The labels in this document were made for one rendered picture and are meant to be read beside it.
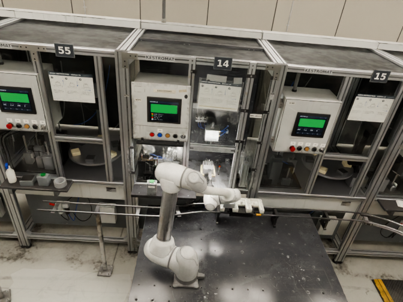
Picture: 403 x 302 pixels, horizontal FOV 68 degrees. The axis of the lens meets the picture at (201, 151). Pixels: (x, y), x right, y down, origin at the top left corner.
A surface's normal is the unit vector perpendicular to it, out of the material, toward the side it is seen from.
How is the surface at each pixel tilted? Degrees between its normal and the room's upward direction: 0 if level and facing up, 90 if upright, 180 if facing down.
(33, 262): 0
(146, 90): 90
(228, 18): 90
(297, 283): 0
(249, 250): 0
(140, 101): 90
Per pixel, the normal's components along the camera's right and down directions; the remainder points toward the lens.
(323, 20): 0.00, 0.54
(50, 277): 0.08, -0.84
